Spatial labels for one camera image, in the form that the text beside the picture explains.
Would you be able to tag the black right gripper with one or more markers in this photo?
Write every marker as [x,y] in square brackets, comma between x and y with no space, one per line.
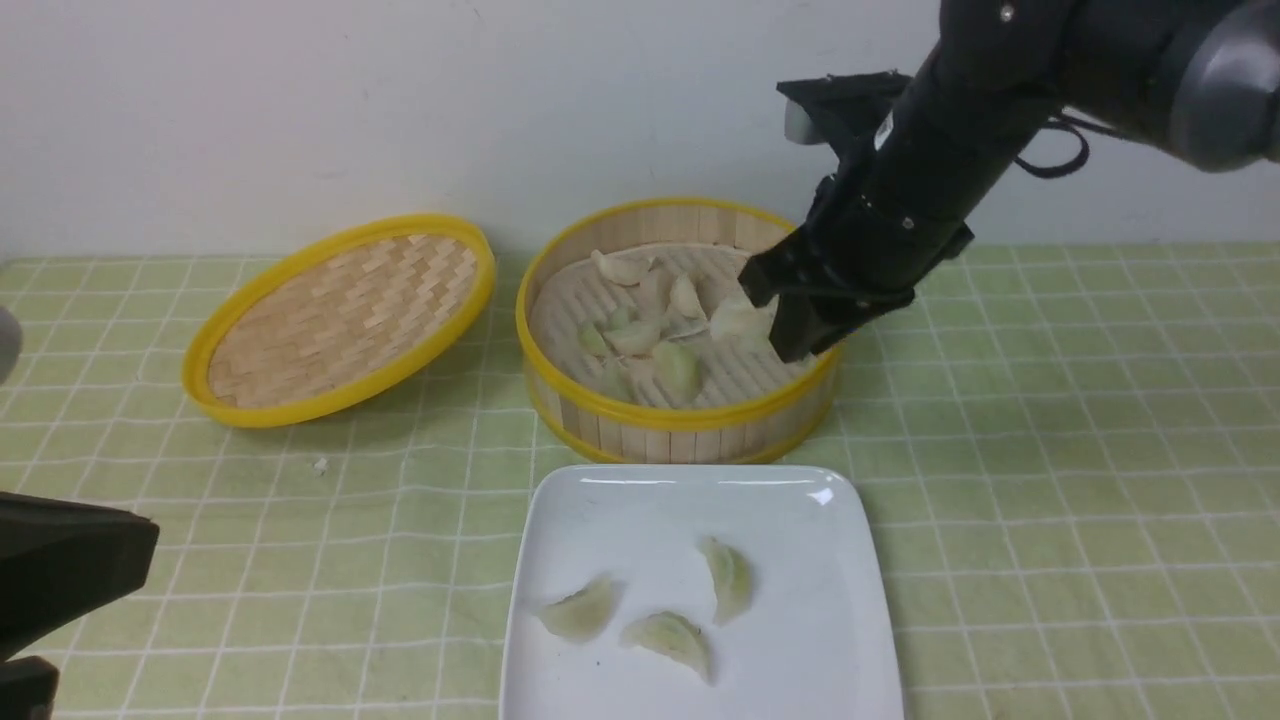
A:
[893,209]

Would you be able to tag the pale green dumpling plate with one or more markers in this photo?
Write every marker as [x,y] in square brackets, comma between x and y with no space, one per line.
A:
[583,615]
[732,579]
[675,637]

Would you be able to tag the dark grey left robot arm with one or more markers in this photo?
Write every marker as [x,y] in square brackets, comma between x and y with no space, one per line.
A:
[60,560]

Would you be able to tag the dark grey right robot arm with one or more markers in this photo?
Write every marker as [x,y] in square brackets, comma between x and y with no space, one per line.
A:
[1194,79]

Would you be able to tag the pale green dumpling upright plate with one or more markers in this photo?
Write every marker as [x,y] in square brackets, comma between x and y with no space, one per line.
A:
[732,579]

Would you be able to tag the white square plate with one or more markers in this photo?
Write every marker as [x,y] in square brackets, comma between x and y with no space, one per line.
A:
[699,592]

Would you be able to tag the green dumpling front steamer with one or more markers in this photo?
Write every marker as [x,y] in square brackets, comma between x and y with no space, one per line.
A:
[677,369]

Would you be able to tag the white steamer liner paper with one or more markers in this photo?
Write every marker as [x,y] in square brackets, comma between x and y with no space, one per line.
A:
[731,373]

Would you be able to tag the pale green dumpling left steamer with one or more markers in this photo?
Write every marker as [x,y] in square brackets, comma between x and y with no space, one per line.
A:
[624,333]

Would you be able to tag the yellow rimmed bamboo steamer basket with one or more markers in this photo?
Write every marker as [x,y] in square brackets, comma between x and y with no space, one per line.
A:
[608,430]

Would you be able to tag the white dumpling top of steamer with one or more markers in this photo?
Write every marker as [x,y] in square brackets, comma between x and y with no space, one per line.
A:
[626,270]

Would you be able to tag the green checkered tablecloth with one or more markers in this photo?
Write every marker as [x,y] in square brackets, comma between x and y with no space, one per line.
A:
[1068,459]

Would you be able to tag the yellow rimmed bamboo steamer lid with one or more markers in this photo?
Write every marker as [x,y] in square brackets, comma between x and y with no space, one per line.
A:
[341,321]

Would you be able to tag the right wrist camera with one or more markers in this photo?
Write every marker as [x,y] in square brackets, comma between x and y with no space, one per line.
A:
[839,111]

